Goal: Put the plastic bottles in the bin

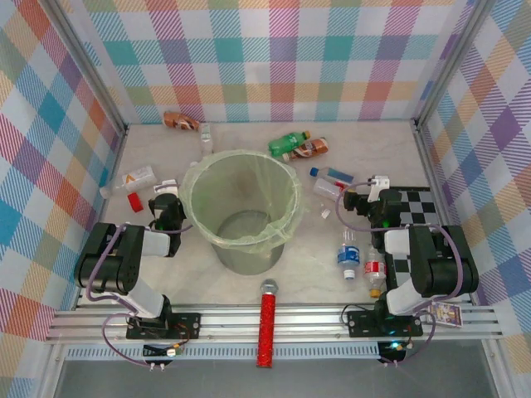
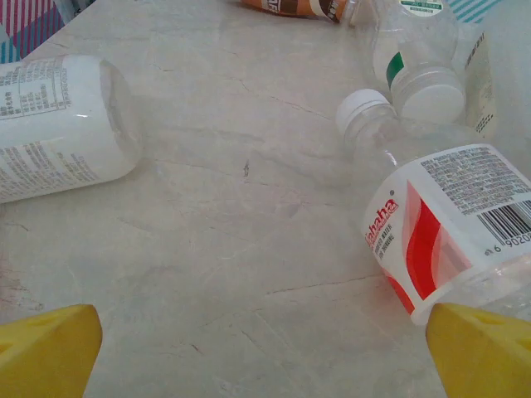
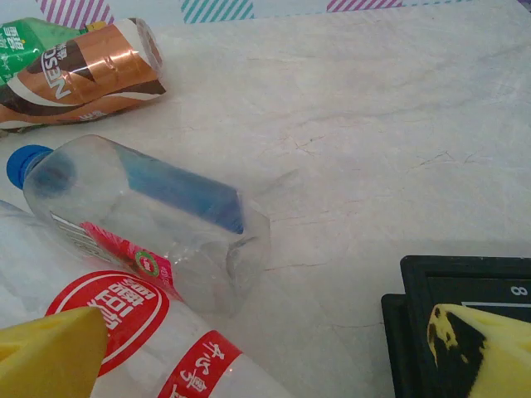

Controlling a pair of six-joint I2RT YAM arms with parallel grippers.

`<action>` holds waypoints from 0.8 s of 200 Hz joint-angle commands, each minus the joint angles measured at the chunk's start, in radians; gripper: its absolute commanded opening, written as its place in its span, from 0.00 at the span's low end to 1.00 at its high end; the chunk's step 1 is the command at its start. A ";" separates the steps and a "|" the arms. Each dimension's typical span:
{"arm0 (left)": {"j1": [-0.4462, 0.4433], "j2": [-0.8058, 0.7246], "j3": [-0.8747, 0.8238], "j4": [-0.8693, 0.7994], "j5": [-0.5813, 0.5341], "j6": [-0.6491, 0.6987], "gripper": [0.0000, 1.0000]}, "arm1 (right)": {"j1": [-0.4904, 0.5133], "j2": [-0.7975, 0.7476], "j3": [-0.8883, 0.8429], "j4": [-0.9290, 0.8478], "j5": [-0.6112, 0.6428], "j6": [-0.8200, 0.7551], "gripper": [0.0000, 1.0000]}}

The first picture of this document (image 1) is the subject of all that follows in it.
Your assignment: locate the gold red label bottle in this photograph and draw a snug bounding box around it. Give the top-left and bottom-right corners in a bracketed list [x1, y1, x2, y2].
[99, 164, 158, 200]

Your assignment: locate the aluminium frame post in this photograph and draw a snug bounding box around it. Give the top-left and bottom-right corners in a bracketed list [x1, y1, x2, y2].
[413, 0, 494, 130]
[48, 0, 129, 134]

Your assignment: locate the red label orange cap bottle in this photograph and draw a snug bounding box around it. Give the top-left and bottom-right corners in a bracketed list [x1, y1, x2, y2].
[363, 244, 389, 299]

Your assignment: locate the green plastic bottle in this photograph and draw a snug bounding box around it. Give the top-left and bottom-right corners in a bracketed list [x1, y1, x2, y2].
[267, 130, 312, 157]

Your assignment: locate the red glitter microphone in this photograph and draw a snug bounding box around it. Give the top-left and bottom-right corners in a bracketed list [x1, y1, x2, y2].
[256, 279, 280, 369]

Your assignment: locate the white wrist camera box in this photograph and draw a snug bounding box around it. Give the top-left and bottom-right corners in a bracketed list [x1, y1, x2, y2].
[153, 178, 180, 197]
[368, 175, 392, 203]

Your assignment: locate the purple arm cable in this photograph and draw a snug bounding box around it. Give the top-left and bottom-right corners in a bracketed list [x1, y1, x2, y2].
[85, 182, 196, 368]
[336, 180, 465, 368]

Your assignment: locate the green plastic bin liner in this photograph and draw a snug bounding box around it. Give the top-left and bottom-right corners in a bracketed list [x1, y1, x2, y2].
[182, 148, 310, 250]

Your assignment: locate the clear bin with green liner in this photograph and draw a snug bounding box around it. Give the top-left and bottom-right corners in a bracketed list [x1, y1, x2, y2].
[188, 151, 302, 277]

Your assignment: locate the white cap blue label bottle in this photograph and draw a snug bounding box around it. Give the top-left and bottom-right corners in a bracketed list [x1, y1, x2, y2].
[335, 226, 361, 282]

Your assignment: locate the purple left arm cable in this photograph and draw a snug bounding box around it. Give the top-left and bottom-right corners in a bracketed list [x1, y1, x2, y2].
[85, 182, 196, 368]

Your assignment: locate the slotted cable duct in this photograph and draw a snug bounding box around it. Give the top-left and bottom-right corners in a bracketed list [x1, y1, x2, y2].
[66, 347, 381, 361]

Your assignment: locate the black white checkerboard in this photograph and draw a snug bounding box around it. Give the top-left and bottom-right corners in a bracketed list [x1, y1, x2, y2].
[383, 186, 447, 291]

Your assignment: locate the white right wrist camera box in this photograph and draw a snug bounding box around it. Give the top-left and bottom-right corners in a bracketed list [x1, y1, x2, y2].
[368, 175, 392, 203]

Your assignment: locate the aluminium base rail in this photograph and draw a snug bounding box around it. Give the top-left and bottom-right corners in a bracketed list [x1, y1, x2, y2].
[45, 304, 505, 344]

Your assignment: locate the blue cap Pepsi bottle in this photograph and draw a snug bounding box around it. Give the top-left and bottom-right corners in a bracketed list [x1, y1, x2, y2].
[309, 166, 356, 184]

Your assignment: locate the small connector board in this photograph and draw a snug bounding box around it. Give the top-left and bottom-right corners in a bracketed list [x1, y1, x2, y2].
[143, 342, 184, 358]
[378, 340, 408, 362]

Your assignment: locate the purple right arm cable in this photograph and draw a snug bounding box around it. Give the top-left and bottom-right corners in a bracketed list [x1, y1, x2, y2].
[336, 180, 465, 368]

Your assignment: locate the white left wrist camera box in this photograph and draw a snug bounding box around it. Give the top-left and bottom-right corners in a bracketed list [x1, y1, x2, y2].
[153, 178, 180, 197]

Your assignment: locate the slim clear plastic bottle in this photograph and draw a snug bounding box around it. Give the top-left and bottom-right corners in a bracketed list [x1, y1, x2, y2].
[198, 123, 215, 155]

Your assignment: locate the small card photo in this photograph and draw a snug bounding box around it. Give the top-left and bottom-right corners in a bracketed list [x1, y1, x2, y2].
[426, 301, 462, 328]

